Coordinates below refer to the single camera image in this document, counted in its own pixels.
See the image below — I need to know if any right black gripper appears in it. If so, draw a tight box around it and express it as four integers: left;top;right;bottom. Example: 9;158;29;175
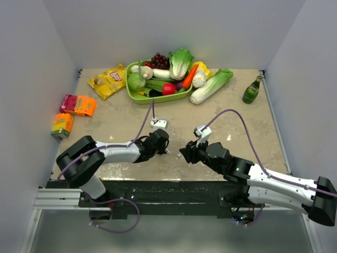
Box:
179;136;224;174

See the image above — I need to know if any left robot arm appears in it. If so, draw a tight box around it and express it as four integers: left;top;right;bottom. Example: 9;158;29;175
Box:
56;129;169;207

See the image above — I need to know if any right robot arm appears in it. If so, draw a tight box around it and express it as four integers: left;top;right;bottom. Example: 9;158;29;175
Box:
179;141;336;227

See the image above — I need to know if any green plastic tray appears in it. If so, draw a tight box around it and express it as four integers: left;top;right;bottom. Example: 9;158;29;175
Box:
125;62;192;105

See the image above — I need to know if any dark green leafy vegetable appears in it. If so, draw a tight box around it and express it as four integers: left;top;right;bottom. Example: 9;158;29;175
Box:
145;79;175;95

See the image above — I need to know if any purple onion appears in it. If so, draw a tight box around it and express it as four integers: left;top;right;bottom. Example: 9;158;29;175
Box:
174;80;183;91

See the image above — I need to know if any round green cabbage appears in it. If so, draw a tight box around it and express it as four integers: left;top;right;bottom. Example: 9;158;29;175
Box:
127;72;146;92

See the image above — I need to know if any orange carrot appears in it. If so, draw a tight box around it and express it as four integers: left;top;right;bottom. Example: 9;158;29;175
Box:
182;64;199;90

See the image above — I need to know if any white daikon radish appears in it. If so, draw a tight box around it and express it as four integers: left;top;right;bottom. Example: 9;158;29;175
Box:
152;69;171;79

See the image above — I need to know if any beige mushroom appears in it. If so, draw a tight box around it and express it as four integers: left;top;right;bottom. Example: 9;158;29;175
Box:
139;66;153;80

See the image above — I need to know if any yellow Lays chips bag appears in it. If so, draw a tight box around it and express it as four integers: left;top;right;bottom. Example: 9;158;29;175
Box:
87;63;126;100

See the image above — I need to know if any purple grapes bunch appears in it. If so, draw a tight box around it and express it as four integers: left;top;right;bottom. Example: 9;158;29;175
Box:
149;53;170;70

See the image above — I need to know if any green lettuce head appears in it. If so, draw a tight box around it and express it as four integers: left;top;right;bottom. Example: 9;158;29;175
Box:
168;48;194;80

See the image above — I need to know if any large napa cabbage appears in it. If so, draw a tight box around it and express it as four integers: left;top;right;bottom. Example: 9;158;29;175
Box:
190;69;234;105

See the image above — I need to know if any green glass bottle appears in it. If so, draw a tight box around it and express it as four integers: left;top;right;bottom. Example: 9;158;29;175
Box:
242;75;263;104

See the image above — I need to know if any pink orange snack pack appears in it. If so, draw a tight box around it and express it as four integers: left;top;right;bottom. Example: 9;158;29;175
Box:
60;94;97;117

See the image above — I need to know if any orange green juice box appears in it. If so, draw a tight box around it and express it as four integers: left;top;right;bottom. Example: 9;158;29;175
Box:
51;113;74;139

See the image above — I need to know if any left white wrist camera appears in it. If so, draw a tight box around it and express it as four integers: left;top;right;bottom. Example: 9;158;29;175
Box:
150;119;169;131

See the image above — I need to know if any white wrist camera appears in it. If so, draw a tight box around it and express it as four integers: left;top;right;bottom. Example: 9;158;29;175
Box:
194;123;212;147
150;119;169;131

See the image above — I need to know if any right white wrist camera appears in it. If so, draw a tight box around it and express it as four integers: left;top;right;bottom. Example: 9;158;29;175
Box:
194;123;212;147

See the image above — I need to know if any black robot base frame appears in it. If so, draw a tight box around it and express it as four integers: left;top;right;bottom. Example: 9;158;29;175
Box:
46;180;266;221

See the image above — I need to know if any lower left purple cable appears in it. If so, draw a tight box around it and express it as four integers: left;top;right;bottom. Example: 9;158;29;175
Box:
88;197;142;234

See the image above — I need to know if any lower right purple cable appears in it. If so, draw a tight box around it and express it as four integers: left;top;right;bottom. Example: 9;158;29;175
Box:
235;196;268;227

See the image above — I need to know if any aluminium extrusion rail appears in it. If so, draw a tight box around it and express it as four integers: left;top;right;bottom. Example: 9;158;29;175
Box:
34;188;82;210

